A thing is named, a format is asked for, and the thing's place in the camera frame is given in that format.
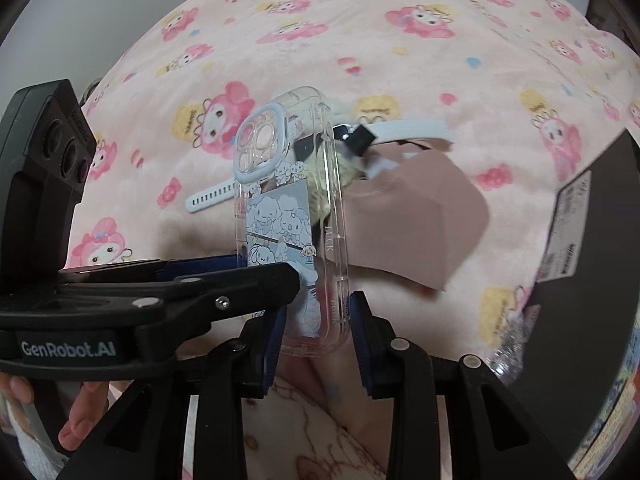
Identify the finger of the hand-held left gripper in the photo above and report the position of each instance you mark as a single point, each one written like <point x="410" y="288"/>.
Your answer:
<point x="200" y="267"/>
<point x="250" y="285"/>

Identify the grey-white plush toy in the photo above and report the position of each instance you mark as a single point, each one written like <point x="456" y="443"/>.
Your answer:
<point x="347" y="110"/>

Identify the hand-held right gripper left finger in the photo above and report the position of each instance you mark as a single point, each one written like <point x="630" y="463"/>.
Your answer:
<point x="274" y="355"/>

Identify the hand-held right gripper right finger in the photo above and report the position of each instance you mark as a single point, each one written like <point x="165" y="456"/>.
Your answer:
<point x="361" y="345"/>

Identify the clear printed phone case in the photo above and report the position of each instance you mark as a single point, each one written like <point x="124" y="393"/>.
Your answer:
<point x="280" y="220"/>

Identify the pink printed blanket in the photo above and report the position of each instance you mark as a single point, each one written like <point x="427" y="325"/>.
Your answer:
<point x="400" y="60"/>

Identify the colourful printed packet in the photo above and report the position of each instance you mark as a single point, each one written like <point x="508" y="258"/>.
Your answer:
<point x="610" y="425"/>

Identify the black storage box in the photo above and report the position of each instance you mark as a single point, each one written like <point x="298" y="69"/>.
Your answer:
<point x="600" y="260"/>

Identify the clear crinkled plastic wrap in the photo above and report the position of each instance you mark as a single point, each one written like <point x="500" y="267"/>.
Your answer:
<point x="510" y="350"/>

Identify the person's left hand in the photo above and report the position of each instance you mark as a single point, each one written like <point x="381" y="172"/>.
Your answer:
<point x="82" y="417"/>

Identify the pink-brown face mask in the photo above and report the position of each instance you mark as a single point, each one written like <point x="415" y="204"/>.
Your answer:
<point x="415" y="220"/>

